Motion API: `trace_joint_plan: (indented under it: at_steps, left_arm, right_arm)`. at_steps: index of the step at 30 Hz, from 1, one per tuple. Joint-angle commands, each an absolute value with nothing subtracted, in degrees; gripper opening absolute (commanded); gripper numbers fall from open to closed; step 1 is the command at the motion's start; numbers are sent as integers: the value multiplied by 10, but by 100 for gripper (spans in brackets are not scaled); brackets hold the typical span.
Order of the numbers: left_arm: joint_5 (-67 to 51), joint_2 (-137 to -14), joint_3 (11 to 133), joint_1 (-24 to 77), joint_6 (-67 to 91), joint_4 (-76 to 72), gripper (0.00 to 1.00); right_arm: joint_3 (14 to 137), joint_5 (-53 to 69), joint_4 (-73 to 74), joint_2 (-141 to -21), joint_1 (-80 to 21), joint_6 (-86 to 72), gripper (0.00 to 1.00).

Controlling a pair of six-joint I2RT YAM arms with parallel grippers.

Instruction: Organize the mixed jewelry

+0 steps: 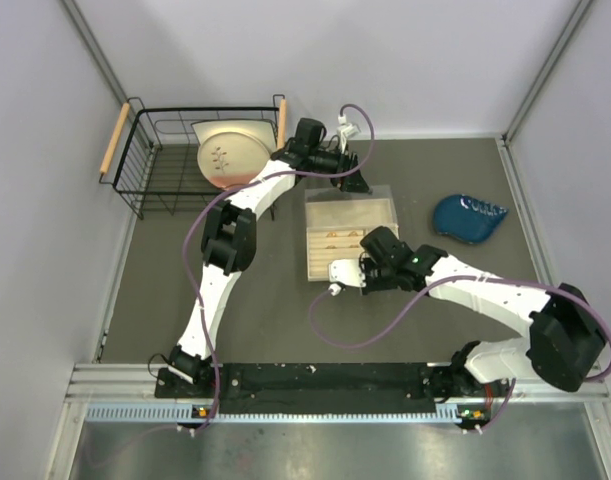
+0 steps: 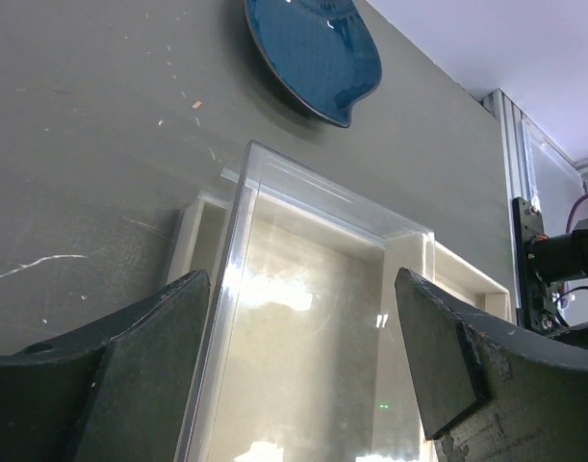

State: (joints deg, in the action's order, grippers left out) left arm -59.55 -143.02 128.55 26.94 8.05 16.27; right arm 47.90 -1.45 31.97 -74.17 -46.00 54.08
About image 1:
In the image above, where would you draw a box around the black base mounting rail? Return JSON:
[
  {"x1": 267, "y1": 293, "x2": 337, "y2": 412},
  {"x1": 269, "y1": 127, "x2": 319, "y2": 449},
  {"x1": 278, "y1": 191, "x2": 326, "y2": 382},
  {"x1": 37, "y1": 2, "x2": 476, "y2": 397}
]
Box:
[{"x1": 154, "y1": 363, "x2": 500, "y2": 415}]

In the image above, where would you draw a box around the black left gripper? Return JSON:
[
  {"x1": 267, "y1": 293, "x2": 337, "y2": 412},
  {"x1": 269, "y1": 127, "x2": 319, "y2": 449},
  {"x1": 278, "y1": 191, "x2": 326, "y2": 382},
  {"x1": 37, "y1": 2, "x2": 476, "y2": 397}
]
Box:
[{"x1": 308, "y1": 142, "x2": 372, "y2": 195}]

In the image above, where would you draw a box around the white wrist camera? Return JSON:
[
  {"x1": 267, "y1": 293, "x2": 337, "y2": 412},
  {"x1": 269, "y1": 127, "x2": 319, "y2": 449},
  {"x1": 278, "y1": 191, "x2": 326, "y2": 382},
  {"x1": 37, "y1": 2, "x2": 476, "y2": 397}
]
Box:
[
  {"x1": 328, "y1": 258, "x2": 366, "y2": 296},
  {"x1": 337, "y1": 114, "x2": 361, "y2": 152}
]

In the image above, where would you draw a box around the black wire dish rack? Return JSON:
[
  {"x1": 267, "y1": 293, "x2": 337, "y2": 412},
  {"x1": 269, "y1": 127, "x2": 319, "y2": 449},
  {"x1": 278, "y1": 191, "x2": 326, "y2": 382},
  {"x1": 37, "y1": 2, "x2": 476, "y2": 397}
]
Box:
[{"x1": 98, "y1": 94, "x2": 286, "y2": 219}]

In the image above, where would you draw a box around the aluminium frame rail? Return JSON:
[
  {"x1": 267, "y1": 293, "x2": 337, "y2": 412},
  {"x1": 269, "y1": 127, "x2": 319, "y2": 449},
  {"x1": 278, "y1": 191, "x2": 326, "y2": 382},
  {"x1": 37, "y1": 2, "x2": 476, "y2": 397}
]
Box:
[{"x1": 65, "y1": 362, "x2": 607, "y2": 429}]

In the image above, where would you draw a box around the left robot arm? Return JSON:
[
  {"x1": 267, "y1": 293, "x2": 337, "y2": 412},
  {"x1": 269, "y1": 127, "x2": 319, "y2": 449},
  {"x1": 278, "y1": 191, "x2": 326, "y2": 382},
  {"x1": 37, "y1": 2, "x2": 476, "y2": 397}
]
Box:
[{"x1": 167, "y1": 114, "x2": 369, "y2": 397}]

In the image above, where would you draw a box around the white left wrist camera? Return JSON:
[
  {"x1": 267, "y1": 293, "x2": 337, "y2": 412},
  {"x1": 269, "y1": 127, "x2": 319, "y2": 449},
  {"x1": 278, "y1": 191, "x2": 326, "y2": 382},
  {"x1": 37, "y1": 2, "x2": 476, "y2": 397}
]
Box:
[{"x1": 337, "y1": 114, "x2": 361, "y2": 152}]

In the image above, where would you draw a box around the round pink white plate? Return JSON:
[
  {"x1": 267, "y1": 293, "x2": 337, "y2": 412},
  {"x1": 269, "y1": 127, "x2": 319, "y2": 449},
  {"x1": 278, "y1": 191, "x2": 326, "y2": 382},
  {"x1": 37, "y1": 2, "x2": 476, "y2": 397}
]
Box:
[{"x1": 197, "y1": 132, "x2": 270, "y2": 190}]

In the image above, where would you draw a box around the beige ring slot tray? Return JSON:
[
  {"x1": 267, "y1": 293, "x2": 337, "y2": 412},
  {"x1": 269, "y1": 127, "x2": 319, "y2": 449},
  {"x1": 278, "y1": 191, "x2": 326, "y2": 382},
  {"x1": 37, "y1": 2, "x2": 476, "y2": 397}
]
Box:
[{"x1": 306, "y1": 228, "x2": 367, "y2": 282}]

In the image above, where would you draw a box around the blue leaf shaped dish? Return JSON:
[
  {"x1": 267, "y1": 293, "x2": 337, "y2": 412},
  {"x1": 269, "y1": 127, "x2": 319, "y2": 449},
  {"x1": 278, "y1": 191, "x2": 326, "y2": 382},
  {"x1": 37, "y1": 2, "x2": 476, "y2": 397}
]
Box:
[{"x1": 431, "y1": 194, "x2": 509, "y2": 245}]

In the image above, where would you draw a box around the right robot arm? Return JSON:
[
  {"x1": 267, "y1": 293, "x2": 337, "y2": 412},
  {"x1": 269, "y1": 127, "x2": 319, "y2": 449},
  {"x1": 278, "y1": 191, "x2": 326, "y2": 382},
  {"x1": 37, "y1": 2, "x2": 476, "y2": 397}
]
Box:
[{"x1": 359, "y1": 226, "x2": 609, "y2": 396}]

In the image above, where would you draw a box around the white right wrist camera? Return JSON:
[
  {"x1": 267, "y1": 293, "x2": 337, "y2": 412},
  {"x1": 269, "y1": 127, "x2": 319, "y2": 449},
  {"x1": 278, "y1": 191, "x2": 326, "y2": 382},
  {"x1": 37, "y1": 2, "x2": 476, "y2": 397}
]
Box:
[{"x1": 328, "y1": 258, "x2": 366, "y2": 296}]

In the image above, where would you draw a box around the square white plate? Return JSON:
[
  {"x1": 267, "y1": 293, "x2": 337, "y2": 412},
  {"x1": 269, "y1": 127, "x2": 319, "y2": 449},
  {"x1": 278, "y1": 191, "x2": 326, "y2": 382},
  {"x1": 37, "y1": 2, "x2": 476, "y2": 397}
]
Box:
[{"x1": 191, "y1": 119, "x2": 277, "y2": 153}]

